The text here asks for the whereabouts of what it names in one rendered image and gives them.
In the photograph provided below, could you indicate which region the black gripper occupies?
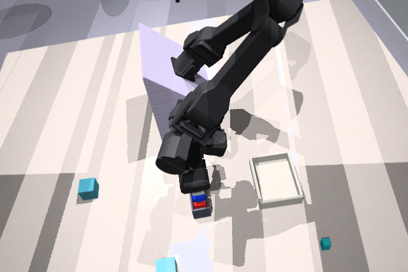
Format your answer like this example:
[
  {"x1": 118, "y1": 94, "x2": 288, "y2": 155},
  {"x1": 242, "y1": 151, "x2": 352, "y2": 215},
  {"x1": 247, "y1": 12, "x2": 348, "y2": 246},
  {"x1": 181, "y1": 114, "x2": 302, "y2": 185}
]
[{"x1": 178, "y1": 142, "x2": 210, "y2": 194}]

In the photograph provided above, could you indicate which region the small teal block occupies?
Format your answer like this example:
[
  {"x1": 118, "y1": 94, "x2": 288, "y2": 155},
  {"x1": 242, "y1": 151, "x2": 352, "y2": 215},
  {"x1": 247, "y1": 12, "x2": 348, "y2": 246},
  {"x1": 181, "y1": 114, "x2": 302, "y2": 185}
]
[{"x1": 320, "y1": 238, "x2": 332, "y2": 251}]

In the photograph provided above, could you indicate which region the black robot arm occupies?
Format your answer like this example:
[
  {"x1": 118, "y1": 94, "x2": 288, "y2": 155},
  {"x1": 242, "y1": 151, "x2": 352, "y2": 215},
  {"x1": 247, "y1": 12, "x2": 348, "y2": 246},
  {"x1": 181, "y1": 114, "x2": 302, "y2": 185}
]
[{"x1": 156, "y1": 0, "x2": 303, "y2": 175}]

